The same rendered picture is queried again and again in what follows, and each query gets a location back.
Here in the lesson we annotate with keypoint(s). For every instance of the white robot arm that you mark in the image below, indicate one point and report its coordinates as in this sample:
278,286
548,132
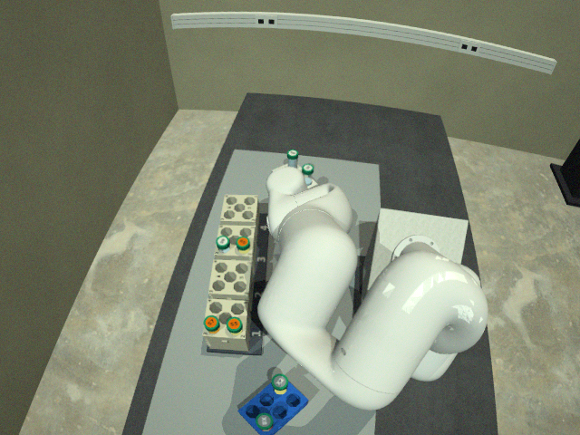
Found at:
417,295

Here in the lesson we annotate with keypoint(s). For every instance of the blue tube rack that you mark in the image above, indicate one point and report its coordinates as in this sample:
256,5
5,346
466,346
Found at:
290,405

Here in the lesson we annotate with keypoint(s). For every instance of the cream bucket adapter with holes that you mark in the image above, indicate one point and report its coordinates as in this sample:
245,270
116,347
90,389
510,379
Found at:
240,289
231,212
223,339
233,233

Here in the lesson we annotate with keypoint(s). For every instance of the green tube cap with grey x8 dot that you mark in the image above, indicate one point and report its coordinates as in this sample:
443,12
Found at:
264,421

